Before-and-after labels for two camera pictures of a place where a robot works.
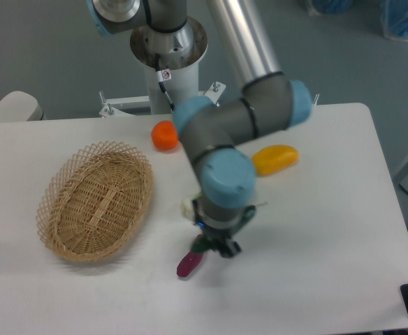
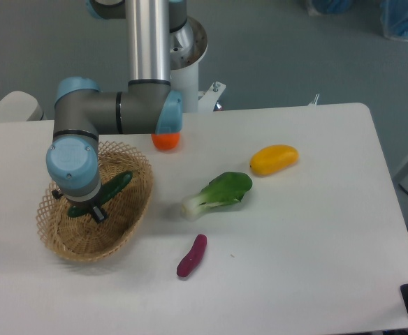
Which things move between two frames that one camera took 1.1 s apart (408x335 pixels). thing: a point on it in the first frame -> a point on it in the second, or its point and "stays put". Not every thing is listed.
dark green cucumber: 200,243 -> 105,190
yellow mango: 272,158 stays put
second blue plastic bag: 332,7 stays put
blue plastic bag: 404,19 stays put
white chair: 17,106 stays put
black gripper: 223,236 -> 98,213
